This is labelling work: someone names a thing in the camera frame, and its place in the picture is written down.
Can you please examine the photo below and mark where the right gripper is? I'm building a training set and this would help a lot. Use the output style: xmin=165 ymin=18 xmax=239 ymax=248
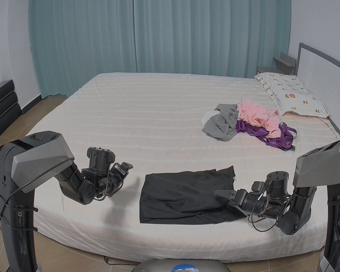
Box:
xmin=214 ymin=189 xmax=261 ymax=216

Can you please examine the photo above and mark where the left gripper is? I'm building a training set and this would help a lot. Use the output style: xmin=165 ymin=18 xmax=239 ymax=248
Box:
xmin=103 ymin=162 xmax=135 ymax=195

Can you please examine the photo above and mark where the black T-shirt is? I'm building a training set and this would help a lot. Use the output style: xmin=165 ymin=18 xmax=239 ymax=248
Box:
xmin=139 ymin=165 xmax=248 ymax=225

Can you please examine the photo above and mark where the bed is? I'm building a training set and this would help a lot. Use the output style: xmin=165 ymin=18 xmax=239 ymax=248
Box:
xmin=28 ymin=42 xmax=340 ymax=261

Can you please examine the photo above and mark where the purple garment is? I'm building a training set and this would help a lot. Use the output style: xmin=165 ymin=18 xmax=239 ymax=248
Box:
xmin=236 ymin=120 xmax=297 ymax=152

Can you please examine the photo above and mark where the grey garment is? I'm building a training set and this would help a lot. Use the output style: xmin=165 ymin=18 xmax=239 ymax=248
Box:
xmin=202 ymin=103 xmax=240 ymax=141

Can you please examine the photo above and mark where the white garment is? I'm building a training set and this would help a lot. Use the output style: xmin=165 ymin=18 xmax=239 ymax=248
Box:
xmin=201 ymin=110 xmax=216 ymax=125

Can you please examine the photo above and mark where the pink garment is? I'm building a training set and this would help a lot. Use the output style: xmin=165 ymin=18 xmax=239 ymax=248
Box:
xmin=236 ymin=97 xmax=282 ymax=139

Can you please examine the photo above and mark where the white printed pillow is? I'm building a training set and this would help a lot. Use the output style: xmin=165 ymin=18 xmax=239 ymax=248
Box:
xmin=254 ymin=72 xmax=330 ymax=118

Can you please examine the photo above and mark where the blue-green curtain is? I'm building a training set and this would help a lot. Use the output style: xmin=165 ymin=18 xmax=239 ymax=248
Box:
xmin=133 ymin=0 xmax=292 ymax=79
xmin=28 ymin=0 xmax=138 ymax=98

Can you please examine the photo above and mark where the black chest of drawers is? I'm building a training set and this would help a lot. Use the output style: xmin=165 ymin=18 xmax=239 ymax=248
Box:
xmin=0 ymin=80 xmax=22 ymax=148

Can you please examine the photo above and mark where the grey bedside table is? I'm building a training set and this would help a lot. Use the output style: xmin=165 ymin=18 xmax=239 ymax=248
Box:
xmin=257 ymin=52 xmax=296 ymax=76

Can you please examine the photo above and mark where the black cable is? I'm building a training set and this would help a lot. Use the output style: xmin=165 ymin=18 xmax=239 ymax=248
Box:
xmin=0 ymin=157 xmax=75 ymax=206
xmin=93 ymin=180 xmax=124 ymax=201
xmin=103 ymin=256 xmax=138 ymax=266
xmin=248 ymin=213 xmax=279 ymax=232

